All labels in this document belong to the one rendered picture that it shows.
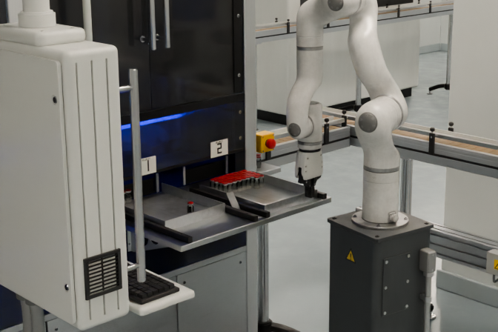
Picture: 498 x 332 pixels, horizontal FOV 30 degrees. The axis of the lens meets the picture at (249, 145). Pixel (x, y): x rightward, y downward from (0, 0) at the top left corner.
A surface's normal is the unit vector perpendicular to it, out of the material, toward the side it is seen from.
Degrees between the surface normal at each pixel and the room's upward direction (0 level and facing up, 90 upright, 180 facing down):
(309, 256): 0
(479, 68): 90
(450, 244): 90
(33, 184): 90
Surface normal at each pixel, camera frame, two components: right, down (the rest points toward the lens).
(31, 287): -0.73, 0.18
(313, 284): -0.01, -0.97
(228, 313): 0.69, 0.18
